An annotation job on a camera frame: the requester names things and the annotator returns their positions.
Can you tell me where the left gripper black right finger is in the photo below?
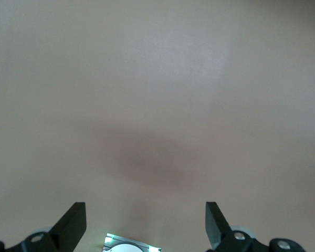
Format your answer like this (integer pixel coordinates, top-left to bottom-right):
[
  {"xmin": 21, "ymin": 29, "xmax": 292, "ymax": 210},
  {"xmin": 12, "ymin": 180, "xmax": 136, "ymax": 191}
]
[{"xmin": 205, "ymin": 201, "xmax": 271, "ymax": 252}]

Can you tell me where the aluminium arm base plate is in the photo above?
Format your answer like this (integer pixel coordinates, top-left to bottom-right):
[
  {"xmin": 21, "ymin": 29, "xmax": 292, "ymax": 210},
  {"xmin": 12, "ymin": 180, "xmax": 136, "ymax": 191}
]
[{"xmin": 101, "ymin": 232, "xmax": 163, "ymax": 252}]

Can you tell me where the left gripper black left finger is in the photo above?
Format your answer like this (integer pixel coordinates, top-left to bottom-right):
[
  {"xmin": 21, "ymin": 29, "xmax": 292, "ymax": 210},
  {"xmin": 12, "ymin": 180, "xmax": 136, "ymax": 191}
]
[{"xmin": 5, "ymin": 202, "xmax": 87, "ymax": 252}]

